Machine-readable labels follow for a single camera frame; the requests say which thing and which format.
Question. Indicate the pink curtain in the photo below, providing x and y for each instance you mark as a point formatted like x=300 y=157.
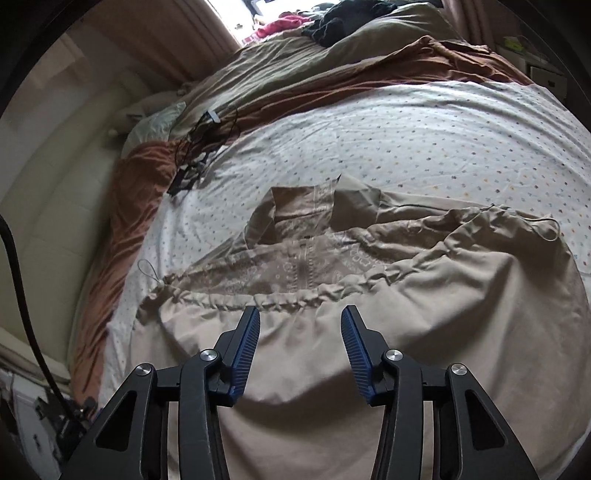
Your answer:
x=471 y=20
x=180 y=40

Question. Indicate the light green pillow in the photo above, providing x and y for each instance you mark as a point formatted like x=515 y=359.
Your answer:
x=156 y=127

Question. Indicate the black device with cables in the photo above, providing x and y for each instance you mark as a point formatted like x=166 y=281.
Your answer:
x=196 y=149

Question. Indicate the pink red garment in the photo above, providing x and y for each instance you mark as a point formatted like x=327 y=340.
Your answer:
x=289 y=21

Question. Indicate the black clothing pile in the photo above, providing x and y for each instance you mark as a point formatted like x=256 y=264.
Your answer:
x=351 y=16

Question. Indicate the white bedside cabinet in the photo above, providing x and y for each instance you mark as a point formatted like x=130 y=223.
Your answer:
x=527 y=58

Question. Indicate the beige jacket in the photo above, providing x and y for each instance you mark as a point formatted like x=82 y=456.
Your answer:
x=443 y=281

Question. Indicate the beige duvet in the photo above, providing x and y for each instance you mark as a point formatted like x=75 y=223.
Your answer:
x=288 y=59

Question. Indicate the cream padded headboard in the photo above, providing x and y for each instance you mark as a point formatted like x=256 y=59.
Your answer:
x=57 y=211

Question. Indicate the rust brown blanket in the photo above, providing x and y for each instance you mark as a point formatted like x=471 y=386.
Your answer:
x=142 y=175

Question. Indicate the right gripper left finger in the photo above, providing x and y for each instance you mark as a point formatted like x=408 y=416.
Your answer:
x=128 y=440

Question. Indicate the right pink curtain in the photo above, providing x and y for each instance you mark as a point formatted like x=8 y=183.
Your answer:
x=471 y=20

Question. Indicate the white floral bed sheet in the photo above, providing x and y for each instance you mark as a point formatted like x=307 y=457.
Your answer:
x=490 y=144

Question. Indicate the left pink curtain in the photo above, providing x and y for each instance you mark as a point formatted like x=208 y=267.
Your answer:
x=180 y=40

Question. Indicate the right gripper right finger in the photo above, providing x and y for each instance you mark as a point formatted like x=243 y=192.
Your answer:
x=472 y=439

